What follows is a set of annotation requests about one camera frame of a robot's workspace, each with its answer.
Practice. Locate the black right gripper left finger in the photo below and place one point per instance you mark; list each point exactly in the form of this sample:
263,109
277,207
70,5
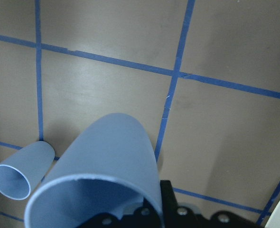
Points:
142,216

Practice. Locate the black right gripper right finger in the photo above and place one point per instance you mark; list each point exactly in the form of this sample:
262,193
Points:
177,216

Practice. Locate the blue cup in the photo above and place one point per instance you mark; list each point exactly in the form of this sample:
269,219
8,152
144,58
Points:
23,171
110,167

